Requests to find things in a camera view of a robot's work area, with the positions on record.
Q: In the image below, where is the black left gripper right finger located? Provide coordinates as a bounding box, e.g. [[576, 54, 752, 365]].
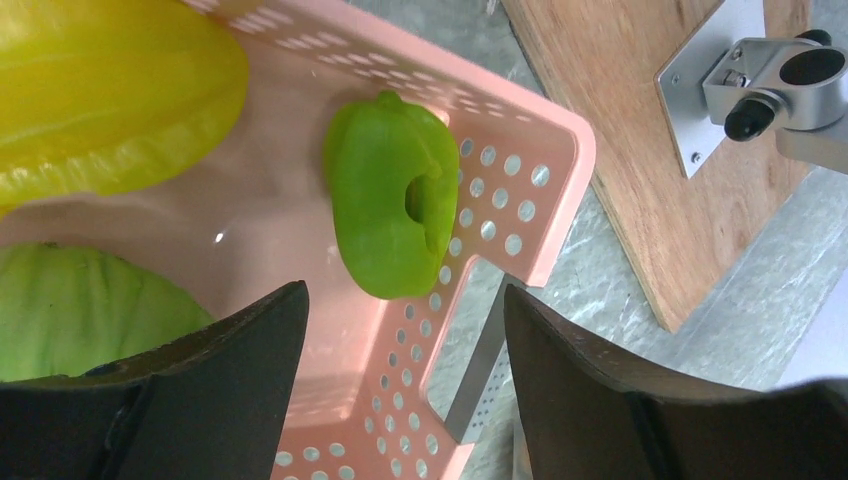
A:
[[504, 286, 847, 479]]

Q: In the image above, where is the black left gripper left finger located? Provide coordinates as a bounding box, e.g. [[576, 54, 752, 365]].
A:
[[1, 281, 310, 479]]

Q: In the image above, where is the pink plastic basket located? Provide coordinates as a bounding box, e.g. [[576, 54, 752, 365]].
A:
[[1, 1, 596, 479]]

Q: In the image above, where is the green star fruit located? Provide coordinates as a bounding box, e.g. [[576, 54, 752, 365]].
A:
[[322, 90, 460, 300]]

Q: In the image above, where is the yellow mango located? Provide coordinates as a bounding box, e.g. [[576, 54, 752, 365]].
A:
[[1, 1, 249, 211]]

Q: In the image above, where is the green cabbage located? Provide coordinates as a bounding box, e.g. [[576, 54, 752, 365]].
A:
[[1, 243, 214, 382]]

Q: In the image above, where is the wooden board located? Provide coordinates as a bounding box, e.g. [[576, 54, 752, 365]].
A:
[[505, 0, 809, 332]]

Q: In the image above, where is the metal mounting bracket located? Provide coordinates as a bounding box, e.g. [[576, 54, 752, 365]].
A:
[[655, 1, 847, 179]]

